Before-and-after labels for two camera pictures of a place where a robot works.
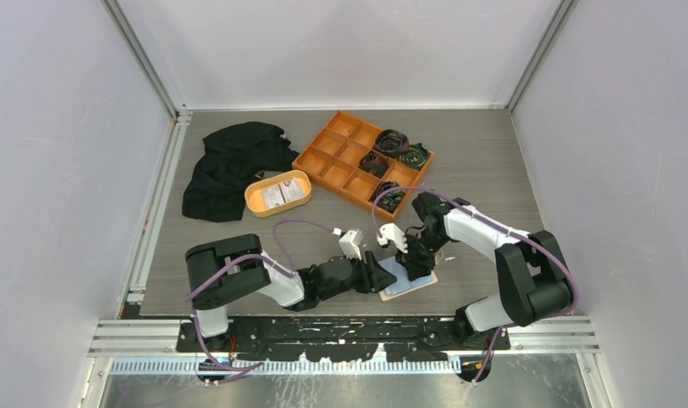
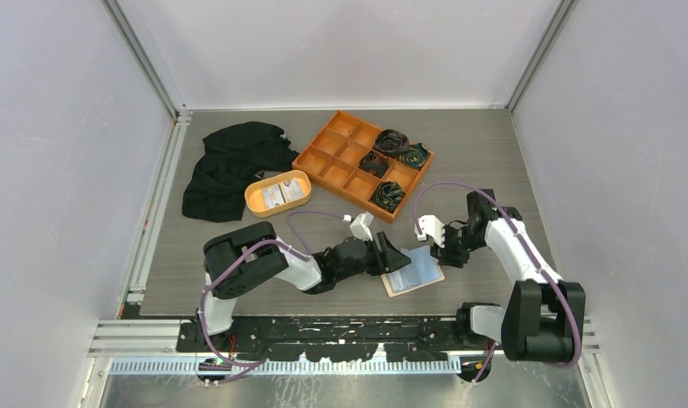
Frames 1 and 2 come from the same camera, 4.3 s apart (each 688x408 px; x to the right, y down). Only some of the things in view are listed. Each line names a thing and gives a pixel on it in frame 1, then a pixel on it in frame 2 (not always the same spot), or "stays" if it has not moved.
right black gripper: x=416 y=266 to x=446 y=256
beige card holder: x=404 y=284 stays
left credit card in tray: x=272 y=196 stays
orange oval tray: x=253 y=197 stays
